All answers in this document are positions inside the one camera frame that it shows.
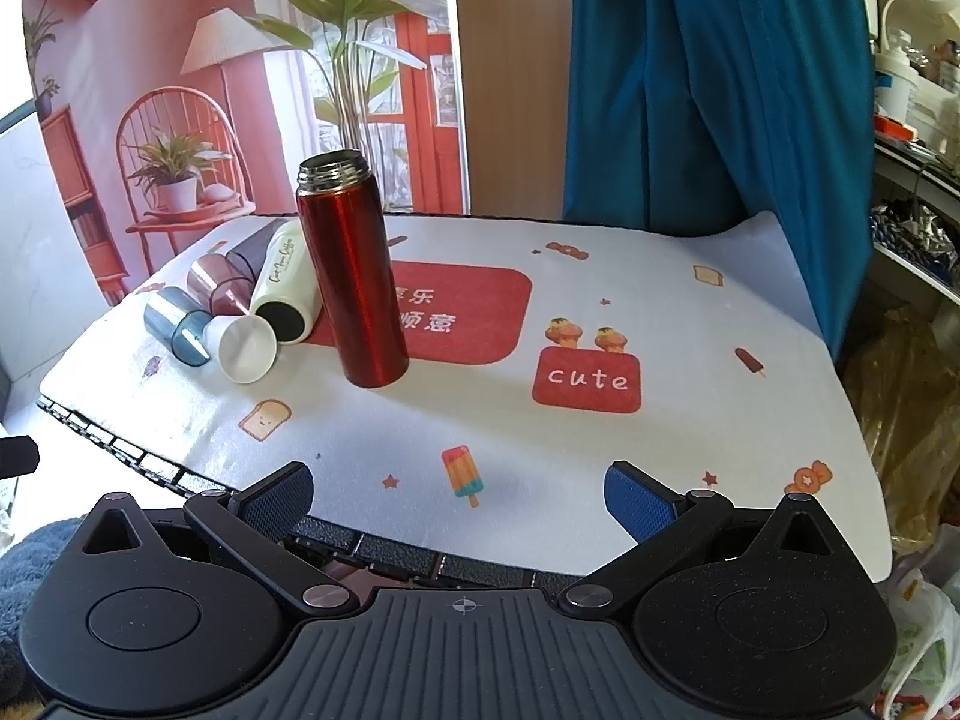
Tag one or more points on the blue fluffy cloth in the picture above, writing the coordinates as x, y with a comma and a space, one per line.
22, 577

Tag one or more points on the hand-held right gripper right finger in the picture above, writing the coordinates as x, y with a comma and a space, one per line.
642, 504

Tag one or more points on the red metal thermos cup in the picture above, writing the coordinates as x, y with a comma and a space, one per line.
360, 277

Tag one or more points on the white plastic tub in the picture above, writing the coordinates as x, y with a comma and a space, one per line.
894, 82

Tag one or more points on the dark purple cup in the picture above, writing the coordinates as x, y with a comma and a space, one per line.
251, 251

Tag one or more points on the blue curtain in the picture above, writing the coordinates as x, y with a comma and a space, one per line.
712, 90

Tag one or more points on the rose metallic cup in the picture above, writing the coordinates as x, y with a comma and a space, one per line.
214, 285

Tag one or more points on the brown wooden panel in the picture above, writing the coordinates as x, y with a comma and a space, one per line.
514, 75

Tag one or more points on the white shelf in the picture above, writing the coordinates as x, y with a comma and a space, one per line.
919, 180

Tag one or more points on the white printed thermos cup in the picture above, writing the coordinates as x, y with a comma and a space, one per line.
282, 292

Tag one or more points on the wall poster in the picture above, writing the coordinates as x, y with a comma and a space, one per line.
150, 15

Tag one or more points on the black object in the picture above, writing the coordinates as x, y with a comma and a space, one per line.
16, 456

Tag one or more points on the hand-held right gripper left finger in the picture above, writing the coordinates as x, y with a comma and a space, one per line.
276, 501

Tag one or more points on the clear blue-grey cup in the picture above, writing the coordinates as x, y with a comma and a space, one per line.
174, 322

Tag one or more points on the small white cup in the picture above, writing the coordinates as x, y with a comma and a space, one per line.
244, 349

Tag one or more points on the white printed table mat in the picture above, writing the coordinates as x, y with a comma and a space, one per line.
675, 315

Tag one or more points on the yellow plastic bag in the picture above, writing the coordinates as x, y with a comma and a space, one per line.
911, 405

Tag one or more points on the white plastic bag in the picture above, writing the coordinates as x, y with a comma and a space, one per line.
926, 637

